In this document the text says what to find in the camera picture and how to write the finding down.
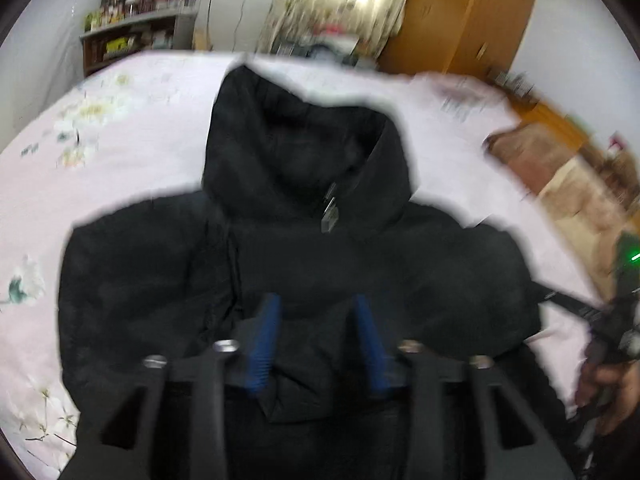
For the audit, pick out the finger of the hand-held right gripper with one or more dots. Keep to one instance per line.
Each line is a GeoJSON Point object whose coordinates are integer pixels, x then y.
{"type": "Point", "coordinates": [570, 302]}

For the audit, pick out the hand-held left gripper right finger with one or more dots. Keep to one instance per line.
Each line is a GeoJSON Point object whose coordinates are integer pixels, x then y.
{"type": "Point", "coordinates": [371, 345]}

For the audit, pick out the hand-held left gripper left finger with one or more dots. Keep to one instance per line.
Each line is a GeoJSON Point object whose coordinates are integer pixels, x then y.
{"type": "Point", "coordinates": [264, 340]}

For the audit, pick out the black hooded puffer jacket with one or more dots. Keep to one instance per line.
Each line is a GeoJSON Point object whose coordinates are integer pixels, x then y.
{"type": "Point", "coordinates": [300, 210]}

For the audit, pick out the person's right hand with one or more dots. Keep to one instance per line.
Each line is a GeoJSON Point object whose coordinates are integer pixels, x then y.
{"type": "Point", "coordinates": [612, 392]}

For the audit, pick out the brown pillow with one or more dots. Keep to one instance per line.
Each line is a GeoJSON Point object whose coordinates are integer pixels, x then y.
{"type": "Point", "coordinates": [535, 155]}

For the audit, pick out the pink floral bed sheet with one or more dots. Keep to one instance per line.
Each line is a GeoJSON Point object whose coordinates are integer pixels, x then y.
{"type": "Point", "coordinates": [125, 160]}

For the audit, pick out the cluttered pile of belongings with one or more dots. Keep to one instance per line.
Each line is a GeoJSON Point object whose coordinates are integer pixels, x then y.
{"type": "Point", "coordinates": [330, 42]}

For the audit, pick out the wooden wardrobe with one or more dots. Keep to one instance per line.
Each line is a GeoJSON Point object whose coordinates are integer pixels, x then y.
{"type": "Point", "coordinates": [460, 15]}

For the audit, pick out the white refrigerator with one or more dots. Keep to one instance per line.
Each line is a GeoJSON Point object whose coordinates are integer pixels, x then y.
{"type": "Point", "coordinates": [235, 20]}

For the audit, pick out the cluttered wooden shelf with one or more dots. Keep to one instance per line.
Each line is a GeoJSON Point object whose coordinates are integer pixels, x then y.
{"type": "Point", "coordinates": [130, 47]}

